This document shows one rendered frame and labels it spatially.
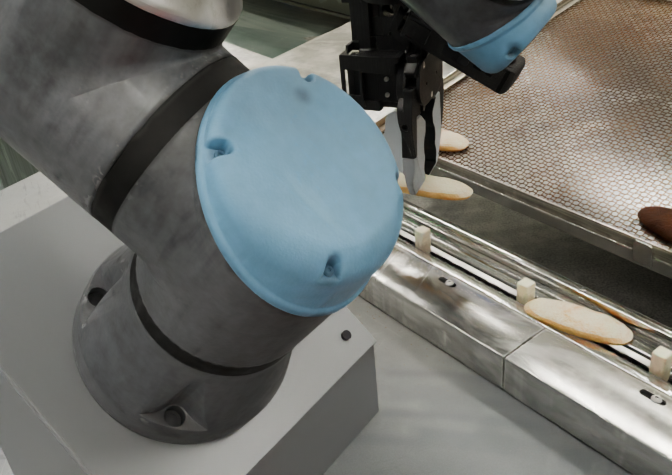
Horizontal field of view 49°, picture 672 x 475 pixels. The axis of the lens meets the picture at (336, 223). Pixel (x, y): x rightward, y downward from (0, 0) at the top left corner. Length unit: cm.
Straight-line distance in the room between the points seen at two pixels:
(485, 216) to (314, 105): 57
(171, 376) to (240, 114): 18
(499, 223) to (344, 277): 58
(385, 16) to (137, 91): 39
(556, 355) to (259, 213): 39
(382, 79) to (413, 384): 29
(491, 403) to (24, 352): 38
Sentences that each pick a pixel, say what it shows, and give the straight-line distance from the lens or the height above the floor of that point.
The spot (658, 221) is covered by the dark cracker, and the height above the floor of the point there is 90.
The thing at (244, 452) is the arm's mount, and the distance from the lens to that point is 53.
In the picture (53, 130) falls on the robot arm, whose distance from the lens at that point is 38.
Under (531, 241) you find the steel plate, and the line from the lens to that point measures 88.
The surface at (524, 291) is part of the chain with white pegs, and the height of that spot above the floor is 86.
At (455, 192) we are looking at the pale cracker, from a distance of 77.
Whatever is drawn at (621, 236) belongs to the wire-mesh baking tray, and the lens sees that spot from 77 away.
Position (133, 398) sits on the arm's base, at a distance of 48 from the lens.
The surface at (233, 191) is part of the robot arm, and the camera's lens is 33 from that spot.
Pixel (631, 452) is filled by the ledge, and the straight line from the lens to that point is 62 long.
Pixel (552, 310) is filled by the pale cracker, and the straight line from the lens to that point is 72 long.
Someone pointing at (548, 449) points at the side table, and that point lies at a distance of 65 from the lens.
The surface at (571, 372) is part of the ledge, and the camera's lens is 65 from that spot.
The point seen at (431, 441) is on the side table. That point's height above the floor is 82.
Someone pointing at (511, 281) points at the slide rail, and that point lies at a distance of 77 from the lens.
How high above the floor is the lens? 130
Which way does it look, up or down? 31 degrees down
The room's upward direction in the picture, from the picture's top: 6 degrees counter-clockwise
